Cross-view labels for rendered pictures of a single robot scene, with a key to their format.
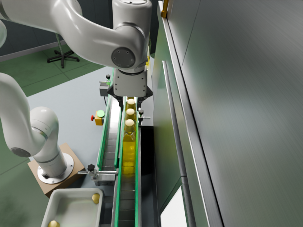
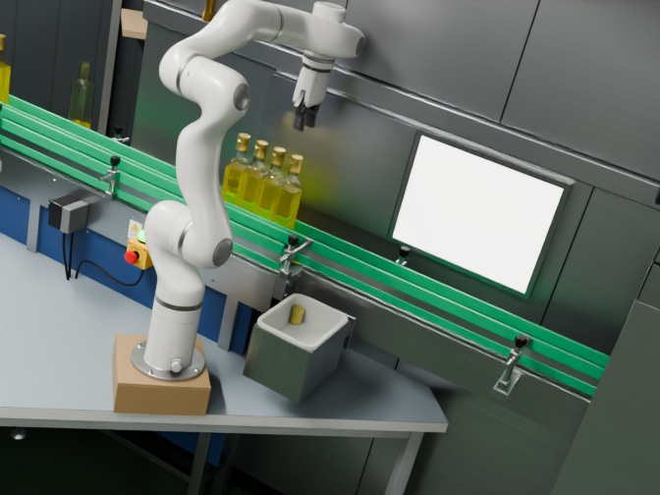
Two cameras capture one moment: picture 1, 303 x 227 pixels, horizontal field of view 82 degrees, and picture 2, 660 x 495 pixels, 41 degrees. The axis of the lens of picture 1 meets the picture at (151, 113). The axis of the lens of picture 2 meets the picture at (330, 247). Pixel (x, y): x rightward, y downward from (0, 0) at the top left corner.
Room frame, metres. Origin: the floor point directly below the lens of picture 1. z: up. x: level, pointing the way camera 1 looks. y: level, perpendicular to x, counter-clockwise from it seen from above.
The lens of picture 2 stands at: (-0.89, 1.92, 2.15)
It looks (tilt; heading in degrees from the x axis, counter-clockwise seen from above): 25 degrees down; 301
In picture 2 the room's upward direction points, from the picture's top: 14 degrees clockwise
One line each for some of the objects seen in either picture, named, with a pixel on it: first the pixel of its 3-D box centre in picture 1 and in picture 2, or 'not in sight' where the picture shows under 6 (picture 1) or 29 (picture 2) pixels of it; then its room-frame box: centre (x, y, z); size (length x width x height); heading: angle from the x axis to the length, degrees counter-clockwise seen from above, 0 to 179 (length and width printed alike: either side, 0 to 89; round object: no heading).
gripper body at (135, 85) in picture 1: (130, 79); (313, 83); (0.41, 0.08, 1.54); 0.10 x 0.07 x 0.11; 100
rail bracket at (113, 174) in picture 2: (105, 83); (107, 180); (0.86, 0.33, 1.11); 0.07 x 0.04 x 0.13; 100
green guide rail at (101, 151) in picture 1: (115, 60); (37, 146); (1.17, 0.34, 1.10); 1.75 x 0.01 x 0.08; 10
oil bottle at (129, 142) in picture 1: (129, 145); (284, 213); (0.41, 0.08, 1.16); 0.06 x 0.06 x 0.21; 10
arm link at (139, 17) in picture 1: (131, 31); (326, 30); (0.41, 0.08, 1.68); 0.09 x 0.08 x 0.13; 3
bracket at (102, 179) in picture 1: (105, 180); (289, 283); (0.28, 0.16, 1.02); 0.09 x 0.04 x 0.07; 100
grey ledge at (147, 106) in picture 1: (145, 80); not in sight; (1.09, 0.09, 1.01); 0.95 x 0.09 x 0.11; 10
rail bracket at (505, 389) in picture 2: not in sight; (510, 371); (-0.35, 0.07, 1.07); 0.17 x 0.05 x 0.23; 100
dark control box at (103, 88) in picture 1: (105, 89); (67, 214); (0.97, 0.37, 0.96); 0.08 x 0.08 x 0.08; 10
